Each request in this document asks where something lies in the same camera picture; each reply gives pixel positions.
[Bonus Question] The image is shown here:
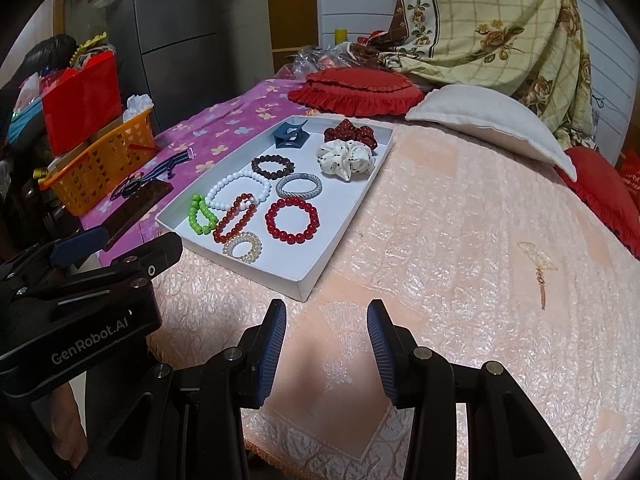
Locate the person's left hand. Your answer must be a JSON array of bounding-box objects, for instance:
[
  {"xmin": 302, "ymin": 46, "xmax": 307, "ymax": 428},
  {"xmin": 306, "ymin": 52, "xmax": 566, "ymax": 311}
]
[{"xmin": 50, "ymin": 382, "xmax": 88, "ymax": 469}]

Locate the cream dotted scrunchie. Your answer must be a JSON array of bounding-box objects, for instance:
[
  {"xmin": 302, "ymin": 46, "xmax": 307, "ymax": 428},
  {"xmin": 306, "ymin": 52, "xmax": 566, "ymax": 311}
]
[{"xmin": 317, "ymin": 140, "xmax": 375, "ymax": 182}]

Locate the grey braided hair tie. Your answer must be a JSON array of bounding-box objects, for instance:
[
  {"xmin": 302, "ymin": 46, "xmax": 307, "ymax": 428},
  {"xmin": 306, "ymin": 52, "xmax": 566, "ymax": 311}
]
[{"xmin": 274, "ymin": 171, "xmax": 324, "ymax": 201}]

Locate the red box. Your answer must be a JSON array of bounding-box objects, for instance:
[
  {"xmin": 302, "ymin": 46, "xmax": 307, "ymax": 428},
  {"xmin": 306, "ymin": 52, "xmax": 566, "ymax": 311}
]
[{"xmin": 41, "ymin": 51, "xmax": 122, "ymax": 156}]

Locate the dark brown bead bracelet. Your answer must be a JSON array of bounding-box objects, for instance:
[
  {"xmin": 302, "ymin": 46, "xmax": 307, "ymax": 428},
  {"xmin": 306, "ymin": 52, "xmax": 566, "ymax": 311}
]
[{"xmin": 250, "ymin": 153, "xmax": 296, "ymax": 181}]

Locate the red shopping bag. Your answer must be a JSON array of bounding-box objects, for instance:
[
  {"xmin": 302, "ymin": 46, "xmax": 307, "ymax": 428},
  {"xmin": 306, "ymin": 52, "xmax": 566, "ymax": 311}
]
[{"xmin": 618, "ymin": 150, "xmax": 640, "ymax": 205}]

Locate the grey refrigerator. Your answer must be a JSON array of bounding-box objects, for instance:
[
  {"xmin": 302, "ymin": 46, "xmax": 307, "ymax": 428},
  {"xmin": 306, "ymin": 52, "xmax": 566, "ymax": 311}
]
[{"xmin": 105, "ymin": 0, "xmax": 274, "ymax": 132}]

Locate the dark red dotted scrunchie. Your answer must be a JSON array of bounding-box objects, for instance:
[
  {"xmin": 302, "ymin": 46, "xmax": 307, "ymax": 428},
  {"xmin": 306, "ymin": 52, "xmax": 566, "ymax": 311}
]
[{"xmin": 324, "ymin": 119, "xmax": 378, "ymax": 152}]

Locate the orange plastic basket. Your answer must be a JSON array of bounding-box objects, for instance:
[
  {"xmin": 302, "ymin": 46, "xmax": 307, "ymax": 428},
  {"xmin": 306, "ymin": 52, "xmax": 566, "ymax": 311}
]
[{"xmin": 39, "ymin": 108, "xmax": 158, "ymax": 217}]

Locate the pink bedspread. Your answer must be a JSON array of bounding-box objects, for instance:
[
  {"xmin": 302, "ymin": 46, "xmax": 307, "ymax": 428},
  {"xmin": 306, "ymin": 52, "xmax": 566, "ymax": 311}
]
[{"xmin": 144, "ymin": 112, "xmax": 640, "ymax": 480}]

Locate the clear plastic bag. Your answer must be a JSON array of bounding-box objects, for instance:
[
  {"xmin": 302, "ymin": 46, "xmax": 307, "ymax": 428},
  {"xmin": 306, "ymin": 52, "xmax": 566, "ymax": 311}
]
[{"xmin": 274, "ymin": 41, "xmax": 360, "ymax": 80}]

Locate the blue hair claw clip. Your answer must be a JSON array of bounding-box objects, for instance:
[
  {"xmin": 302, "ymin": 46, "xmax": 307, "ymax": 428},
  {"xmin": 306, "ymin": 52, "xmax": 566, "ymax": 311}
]
[{"xmin": 272, "ymin": 122, "xmax": 309, "ymax": 148}]

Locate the green bead bracelet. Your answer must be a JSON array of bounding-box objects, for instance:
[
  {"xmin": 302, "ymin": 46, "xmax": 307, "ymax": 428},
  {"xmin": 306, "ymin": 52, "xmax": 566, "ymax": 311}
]
[{"xmin": 188, "ymin": 193, "xmax": 220, "ymax": 236}]

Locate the red ruffled cushion left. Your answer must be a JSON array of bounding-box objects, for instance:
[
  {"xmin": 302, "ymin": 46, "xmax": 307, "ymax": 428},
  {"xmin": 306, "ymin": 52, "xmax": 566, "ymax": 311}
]
[{"xmin": 288, "ymin": 67, "xmax": 424, "ymax": 118}]

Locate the clear spiral hair tie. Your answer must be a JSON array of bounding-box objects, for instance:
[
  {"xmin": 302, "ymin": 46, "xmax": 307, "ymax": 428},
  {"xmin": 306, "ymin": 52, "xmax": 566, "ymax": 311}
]
[{"xmin": 220, "ymin": 231, "xmax": 265, "ymax": 264}]

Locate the purple floral sheet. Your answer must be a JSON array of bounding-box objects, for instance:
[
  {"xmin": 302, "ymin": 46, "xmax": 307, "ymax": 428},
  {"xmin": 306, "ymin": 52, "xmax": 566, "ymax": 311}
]
[{"xmin": 98, "ymin": 79, "xmax": 307, "ymax": 266}]

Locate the red ruffled cushion right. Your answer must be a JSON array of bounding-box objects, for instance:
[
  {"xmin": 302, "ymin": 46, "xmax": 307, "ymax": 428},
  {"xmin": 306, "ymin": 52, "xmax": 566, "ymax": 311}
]
[{"xmin": 556, "ymin": 146, "xmax": 640, "ymax": 259}]

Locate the dark brown wallet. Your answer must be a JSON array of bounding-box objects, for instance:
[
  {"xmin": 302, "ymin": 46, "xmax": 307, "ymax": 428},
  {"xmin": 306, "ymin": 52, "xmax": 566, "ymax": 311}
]
[{"xmin": 101, "ymin": 179, "xmax": 172, "ymax": 252}]

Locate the white pillow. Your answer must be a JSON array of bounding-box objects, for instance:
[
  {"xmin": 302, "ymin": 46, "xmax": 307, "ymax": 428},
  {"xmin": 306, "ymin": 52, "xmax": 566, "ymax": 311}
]
[{"xmin": 406, "ymin": 84, "xmax": 577, "ymax": 182}]

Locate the red ruffled cushion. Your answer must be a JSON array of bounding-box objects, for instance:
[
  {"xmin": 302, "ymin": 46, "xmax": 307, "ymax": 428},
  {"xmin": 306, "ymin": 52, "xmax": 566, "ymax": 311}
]
[
  {"xmin": 288, "ymin": 67, "xmax": 424, "ymax": 118},
  {"xmin": 556, "ymin": 146, "xmax": 640, "ymax": 259}
]

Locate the striped dark blue strap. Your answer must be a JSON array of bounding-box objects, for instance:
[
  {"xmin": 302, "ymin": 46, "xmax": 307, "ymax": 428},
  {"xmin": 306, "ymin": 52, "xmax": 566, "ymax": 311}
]
[{"xmin": 109, "ymin": 148, "xmax": 198, "ymax": 201}]

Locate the floral yellow quilt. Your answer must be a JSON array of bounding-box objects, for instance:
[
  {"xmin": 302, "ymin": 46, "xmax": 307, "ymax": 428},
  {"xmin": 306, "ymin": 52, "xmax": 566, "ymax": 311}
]
[{"xmin": 367, "ymin": 0, "xmax": 596, "ymax": 148}]

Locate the white pearl bead bracelet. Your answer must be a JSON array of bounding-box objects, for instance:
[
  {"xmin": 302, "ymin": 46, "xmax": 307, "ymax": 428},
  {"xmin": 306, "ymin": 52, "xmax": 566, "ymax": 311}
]
[{"xmin": 204, "ymin": 168, "xmax": 274, "ymax": 214}]

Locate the red large bead bracelet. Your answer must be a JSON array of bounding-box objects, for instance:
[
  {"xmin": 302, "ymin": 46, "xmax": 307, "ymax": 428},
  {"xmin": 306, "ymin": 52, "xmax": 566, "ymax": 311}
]
[{"xmin": 263, "ymin": 195, "xmax": 321, "ymax": 246}]

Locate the white tray box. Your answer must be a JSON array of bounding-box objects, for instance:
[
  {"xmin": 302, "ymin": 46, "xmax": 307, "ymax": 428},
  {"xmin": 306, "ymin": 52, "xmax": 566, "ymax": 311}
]
[{"xmin": 156, "ymin": 114, "xmax": 394, "ymax": 301}]

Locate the orange-red small bead bracelet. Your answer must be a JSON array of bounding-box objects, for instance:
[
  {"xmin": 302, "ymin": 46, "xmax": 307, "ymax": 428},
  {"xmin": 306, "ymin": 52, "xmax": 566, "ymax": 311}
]
[{"xmin": 211, "ymin": 192, "xmax": 260, "ymax": 245}]

